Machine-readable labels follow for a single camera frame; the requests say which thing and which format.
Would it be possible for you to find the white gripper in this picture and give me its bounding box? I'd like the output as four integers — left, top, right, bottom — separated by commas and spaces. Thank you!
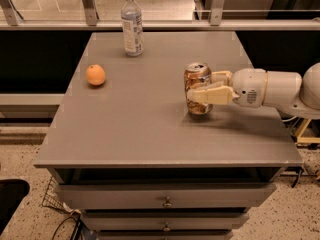
187, 68, 267, 108

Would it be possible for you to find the orange soda can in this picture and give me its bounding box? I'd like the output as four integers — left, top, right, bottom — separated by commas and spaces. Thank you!
184, 62, 213, 115

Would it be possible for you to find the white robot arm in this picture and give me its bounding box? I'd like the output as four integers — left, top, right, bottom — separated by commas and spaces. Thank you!
186, 64, 320, 119

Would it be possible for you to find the clear plastic water bottle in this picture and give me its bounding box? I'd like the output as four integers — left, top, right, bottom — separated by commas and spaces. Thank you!
121, 0, 143, 57

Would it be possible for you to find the grey drawer cabinet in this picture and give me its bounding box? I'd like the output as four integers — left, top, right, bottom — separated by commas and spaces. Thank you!
35, 32, 302, 240

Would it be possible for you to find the top grey drawer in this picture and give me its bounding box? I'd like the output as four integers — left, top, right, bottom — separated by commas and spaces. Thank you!
56, 184, 276, 210

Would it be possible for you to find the grey drawer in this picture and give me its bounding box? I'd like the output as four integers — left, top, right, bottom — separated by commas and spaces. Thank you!
56, 184, 276, 210
82, 213, 249, 231

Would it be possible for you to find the orange fruit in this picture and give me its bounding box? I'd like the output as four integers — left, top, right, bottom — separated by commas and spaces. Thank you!
86, 64, 106, 86

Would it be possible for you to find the metal drawer knob upper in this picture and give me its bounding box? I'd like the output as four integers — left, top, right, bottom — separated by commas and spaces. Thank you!
162, 197, 172, 209

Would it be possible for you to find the metal drawer knob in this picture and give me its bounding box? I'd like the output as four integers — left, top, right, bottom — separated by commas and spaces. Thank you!
162, 197, 172, 209
162, 223, 171, 232

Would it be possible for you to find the metal drawer knob lower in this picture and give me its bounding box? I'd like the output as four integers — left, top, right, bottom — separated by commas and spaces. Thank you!
162, 223, 171, 232

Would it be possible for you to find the metal railing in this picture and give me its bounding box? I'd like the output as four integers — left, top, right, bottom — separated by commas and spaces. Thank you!
0, 0, 320, 31

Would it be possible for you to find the black chair seat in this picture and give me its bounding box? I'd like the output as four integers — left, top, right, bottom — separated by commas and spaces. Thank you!
0, 179, 30, 234

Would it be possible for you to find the yellow metal frame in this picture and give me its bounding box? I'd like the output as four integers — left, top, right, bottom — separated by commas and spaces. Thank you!
293, 119, 320, 145

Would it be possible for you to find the black cable on floor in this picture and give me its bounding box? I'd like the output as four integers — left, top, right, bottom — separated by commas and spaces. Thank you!
51, 213, 84, 240

